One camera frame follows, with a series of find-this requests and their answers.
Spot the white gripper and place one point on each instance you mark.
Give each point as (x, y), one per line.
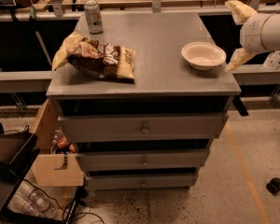
(251, 33)

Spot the white paper bowl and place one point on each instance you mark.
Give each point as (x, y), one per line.
(203, 56)

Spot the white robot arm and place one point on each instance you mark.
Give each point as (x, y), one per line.
(275, 37)

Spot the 7up soda can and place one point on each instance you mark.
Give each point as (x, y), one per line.
(93, 17)

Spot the grey drawer cabinet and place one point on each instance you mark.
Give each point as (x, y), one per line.
(156, 131)

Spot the brown yellow chip bag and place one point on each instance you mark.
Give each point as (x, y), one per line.
(95, 58)

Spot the black office chair wheel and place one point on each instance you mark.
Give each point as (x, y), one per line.
(274, 186)

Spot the wooden box with slot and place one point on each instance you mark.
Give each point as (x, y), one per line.
(51, 169)

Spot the black cart shelf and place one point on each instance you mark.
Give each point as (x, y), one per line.
(17, 154)

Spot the clear plastic water bottles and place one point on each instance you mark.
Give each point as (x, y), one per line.
(32, 201)

